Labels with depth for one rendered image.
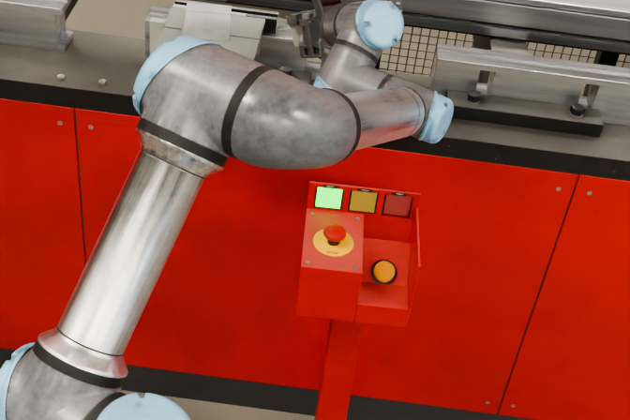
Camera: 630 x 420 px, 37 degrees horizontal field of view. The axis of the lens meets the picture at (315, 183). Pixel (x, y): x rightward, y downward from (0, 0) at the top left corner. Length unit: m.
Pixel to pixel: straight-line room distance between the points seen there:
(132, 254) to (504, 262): 1.05
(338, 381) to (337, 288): 0.31
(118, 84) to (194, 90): 0.76
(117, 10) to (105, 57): 1.97
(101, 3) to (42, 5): 2.03
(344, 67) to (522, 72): 0.50
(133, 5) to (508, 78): 2.32
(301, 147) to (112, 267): 0.26
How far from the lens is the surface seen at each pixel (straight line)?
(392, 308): 1.68
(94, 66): 1.92
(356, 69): 1.48
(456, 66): 1.86
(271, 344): 2.22
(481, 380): 2.27
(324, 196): 1.71
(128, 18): 3.86
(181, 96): 1.12
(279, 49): 1.86
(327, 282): 1.64
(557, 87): 1.90
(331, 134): 1.11
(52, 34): 1.95
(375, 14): 1.48
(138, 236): 1.13
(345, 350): 1.84
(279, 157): 1.09
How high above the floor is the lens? 1.90
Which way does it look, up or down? 39 degrees down
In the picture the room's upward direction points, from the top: 7 degrees clockwise
